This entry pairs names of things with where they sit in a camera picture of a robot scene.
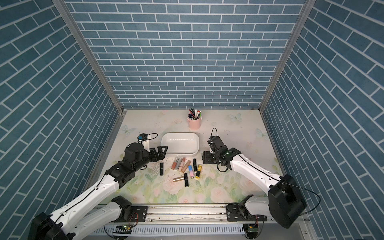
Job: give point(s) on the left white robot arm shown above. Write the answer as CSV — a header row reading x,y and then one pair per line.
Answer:
x,y
74,221

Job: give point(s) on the red lip gloss tube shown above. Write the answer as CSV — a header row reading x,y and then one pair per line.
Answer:
x,y
174,163

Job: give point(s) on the white plastic storage box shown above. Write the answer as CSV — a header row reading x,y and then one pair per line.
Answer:
x,y
181,144

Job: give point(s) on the left green circuit board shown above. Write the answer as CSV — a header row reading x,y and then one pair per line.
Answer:
x,y
122,230

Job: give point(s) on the pens in cup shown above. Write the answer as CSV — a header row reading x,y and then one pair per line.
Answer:
x,y
194,114

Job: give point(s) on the blue pink lipstick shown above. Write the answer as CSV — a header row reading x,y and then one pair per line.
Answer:
x,y
191,171

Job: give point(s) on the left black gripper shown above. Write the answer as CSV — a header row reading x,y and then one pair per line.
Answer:
x,y
155,158

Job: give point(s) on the pink pen cup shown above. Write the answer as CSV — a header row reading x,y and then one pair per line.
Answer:
x,y
194,124

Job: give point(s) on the black lipstick front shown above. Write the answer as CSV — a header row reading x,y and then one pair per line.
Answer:
x,y
186,181

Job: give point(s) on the gold black lipstick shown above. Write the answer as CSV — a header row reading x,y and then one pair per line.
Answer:
x,y
198,173

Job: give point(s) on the floral table mat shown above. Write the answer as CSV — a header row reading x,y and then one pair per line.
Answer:
x,y
240,129

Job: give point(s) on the right green circuit board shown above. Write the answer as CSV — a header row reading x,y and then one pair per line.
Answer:
x,y
251,231

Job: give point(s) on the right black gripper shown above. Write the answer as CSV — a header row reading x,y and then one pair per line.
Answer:
x,y
205,157

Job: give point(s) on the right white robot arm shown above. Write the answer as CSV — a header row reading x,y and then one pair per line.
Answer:
x,y
285,201

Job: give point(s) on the silver gold lipstick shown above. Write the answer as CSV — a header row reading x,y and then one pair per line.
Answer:
x,y
178,179

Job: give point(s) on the pink lip gloss tube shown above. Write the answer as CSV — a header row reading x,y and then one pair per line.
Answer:
x,y
182,164

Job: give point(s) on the green circuit board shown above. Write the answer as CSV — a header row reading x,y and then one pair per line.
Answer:
x,y
251,231
122,230

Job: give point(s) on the tan lipstick tube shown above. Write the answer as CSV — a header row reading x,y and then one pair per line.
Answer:
x,y
186,166

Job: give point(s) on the silver lip gloss tube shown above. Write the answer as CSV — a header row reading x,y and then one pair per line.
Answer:
x,y
178,164

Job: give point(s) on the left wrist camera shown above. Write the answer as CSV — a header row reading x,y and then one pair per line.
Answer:
x,y
144,140

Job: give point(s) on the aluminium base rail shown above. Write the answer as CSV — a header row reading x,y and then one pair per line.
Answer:
x,y
201,213

